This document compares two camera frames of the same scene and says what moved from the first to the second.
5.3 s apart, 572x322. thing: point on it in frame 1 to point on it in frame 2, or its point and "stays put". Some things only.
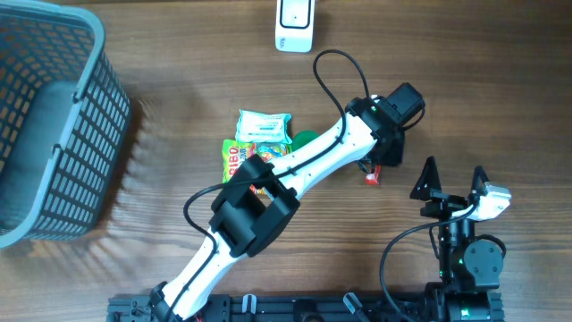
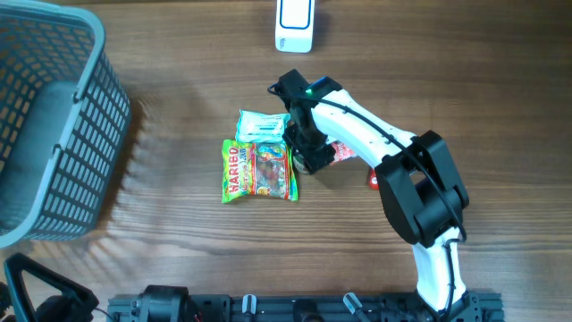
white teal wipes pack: x=263 y=127 stays put
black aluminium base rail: x=315 y=308 stays put
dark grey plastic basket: x=64 y=115 stays put
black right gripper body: x=444 y=206 to x=312 y=147
